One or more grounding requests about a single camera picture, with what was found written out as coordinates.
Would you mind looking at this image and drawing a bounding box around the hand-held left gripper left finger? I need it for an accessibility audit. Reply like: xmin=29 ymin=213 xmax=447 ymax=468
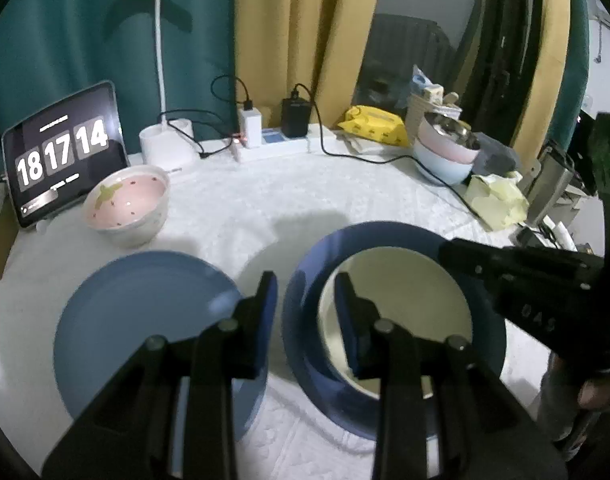
xmin=40 ymin=271 xmax=278 ymax=480

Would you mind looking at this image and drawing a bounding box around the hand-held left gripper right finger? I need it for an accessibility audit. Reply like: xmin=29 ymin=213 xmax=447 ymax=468
xmin=334 ymin=272 xmax=568 ymax=480

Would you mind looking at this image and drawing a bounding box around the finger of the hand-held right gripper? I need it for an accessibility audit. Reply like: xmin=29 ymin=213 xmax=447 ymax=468
xmin=437 ymin=237 xmax=506 ymax=282

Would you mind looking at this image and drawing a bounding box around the cream bowl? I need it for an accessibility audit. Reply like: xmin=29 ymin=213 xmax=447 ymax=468
xmin=317 ymin=247 xmax=473 ymax=401

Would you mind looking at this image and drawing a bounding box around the dark blue bowl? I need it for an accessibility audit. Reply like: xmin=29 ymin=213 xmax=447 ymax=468
xmin=282 ymin=221 xmax=508 ymax=442

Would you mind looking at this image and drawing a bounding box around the large blue plate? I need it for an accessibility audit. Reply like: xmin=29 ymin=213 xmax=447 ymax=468
xmin=53 ymin=250 xmax=272 ymax=443

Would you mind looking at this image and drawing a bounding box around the person's right hand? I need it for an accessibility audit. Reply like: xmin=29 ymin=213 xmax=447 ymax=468
xmin=579 ymin=372 xmax=610 ymax=411

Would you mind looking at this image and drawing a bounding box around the pale yellow tissue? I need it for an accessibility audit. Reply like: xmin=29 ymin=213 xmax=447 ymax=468
xmin=465 ymin=172 xmax=530 ymax=231

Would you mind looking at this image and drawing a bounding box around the light blue bowl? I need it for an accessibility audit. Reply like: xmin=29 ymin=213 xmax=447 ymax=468
xmin=414 ymin=140 xmax=473 ymax=186

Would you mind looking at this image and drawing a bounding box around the grey cloth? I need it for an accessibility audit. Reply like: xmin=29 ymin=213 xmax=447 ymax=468
xmin=472 ymin=132 xmax=518 ymax=176

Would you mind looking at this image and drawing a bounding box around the silver metal container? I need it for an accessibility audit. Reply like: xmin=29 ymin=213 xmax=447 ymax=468
xmin=527 ymin=142 xmax=580 ymax=226

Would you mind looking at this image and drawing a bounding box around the white quilted tablecloth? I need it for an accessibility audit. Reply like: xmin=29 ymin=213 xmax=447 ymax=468
xmin=0 ymin=122 xmax=606 ymax=480

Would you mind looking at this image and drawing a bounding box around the metal bowl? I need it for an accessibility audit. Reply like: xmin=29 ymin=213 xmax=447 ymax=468
xmin=424 ymin=112 xmax=480 ymax=151

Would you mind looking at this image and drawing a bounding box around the cream utensil holder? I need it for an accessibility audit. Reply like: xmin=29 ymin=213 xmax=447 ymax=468
xmin=407 ymin=91 xmax=460 ymax=133

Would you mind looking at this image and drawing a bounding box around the yellow wet wipes pack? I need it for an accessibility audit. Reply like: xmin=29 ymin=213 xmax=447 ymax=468
xmin=337 ymin=105 xmax=410 ymax=148

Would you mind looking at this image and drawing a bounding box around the white power strip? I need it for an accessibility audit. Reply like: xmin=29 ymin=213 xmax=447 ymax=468
xmin=232 ymin=125 xmax=310 ymax=163

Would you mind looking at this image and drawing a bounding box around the pink strawberry bowl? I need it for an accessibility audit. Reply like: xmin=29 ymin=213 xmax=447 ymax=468
xmin=82 ymin=165 xmax=172 ymax=249

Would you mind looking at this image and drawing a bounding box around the blue and white packet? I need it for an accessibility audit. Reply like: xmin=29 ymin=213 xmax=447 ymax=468
xmin=411 ymin=65 xmax=434 ymax=96

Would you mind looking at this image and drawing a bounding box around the white charger plug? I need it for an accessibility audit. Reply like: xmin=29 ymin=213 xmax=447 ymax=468
xmin=239 ymin=107 xmax=262 ymax=148

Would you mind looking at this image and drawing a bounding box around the white desk lamp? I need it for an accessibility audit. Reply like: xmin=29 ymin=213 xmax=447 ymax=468
xmin=105 ymin=0 xmax=218 ymax=173

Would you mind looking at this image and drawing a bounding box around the black power adapter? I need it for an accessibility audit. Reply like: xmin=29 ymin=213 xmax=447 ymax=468
xmin=282 ymin=97 xmax=310 ymax=138

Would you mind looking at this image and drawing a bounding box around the dark grey chair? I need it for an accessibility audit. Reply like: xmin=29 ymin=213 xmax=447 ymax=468
xmin=357 ymin=12 xmax=456 ymax=121

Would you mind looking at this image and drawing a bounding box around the tablet with clock display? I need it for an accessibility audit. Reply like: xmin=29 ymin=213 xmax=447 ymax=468
xmin=1 ymin=80 xmax=130 ymax=229

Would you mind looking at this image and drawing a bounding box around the yellow curtain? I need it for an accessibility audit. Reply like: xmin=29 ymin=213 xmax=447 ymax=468
xmin=235 ymin=0 xmax=388 ymax=131

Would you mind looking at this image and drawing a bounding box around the teal curtain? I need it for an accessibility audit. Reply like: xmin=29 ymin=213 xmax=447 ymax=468
xmin=0 ymin=0 xmax=238 ymax=176

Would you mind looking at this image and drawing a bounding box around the black adapter cable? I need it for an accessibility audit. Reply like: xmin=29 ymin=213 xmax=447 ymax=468
xmin=291 ymin=83 xmax=493 ymax=232

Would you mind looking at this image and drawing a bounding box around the black lamp cable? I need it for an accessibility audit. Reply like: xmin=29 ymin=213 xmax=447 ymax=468
xmin=162 ymin=110 xmax=238 ymax=159

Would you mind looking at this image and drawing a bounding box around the black charger cable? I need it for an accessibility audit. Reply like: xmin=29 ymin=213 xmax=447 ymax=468
xmin=211 ymin=75 xmax=256 ymax=112

